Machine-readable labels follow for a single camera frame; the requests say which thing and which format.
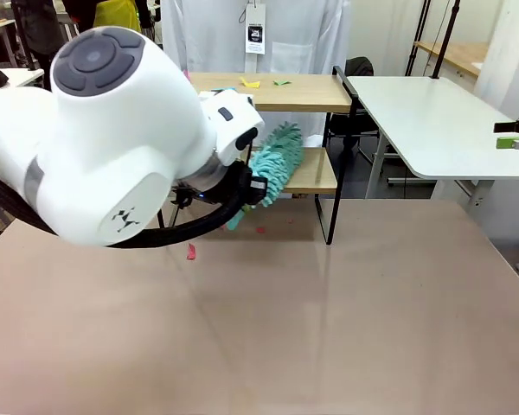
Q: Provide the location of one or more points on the person in yellow apron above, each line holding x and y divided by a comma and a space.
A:
114, 15

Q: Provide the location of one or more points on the white hang tag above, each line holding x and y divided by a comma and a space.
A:
255, 32

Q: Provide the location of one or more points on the black tripod stand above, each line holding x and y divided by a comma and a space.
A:
417, 34

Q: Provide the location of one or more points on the long creased red paper scrap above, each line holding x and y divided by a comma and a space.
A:
191, 252

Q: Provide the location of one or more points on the person in white lab coat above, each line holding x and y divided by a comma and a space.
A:
294, 34

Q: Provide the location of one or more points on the blue paper scrap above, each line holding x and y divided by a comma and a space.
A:
219, 90

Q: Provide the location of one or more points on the yellow paper scrap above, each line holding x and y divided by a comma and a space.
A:
250, 83

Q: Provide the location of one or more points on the small white side table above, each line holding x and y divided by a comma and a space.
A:
21, 75

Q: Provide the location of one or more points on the teal microfiber duster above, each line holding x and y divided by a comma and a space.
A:
277, 164

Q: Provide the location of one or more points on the black chair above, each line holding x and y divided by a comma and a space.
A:
361, 67

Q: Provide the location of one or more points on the person in dark clothes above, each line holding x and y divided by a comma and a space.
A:
39, 26

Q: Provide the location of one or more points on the black frame wooden two-tier shelf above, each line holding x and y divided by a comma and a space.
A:
303, 93

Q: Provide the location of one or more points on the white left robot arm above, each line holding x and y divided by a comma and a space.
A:
112, 129

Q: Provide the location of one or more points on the large white side table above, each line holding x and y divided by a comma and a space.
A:
437, 121

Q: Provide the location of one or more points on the wooden background table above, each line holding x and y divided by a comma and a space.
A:
458, 54

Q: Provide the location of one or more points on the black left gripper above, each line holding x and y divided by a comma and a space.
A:
259, 194

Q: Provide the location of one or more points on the black upright pole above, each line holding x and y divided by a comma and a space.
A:
445, 39

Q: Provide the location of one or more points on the green paper scrap on shelf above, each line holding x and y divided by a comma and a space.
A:
282, 82

